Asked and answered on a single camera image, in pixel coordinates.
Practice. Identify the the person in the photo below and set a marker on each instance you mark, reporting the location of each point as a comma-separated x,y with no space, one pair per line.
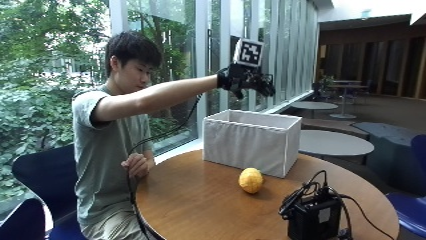
104,150

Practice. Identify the white marker cube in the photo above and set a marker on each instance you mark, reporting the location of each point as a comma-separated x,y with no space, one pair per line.
249,52

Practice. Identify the small round grey table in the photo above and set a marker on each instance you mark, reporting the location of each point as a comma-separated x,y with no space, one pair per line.
314,106
334,143

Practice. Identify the potted plant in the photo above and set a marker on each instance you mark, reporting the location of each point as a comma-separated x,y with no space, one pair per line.
326,83

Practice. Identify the white fabric storage box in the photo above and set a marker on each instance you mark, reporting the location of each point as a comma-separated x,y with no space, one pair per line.
250,141

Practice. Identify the dark blue chair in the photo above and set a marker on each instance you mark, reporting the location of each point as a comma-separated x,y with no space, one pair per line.
47,180
20,221

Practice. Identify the tall round bar table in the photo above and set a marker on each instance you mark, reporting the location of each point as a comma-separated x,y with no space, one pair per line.
346,100

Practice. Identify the yellow lemon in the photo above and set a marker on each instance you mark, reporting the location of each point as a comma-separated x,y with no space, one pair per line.
250,180

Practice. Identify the grey upholstered bench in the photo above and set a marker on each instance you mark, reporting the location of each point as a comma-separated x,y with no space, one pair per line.
386,146

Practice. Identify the black electronics box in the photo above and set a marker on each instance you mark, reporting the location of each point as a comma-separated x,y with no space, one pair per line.
314,216

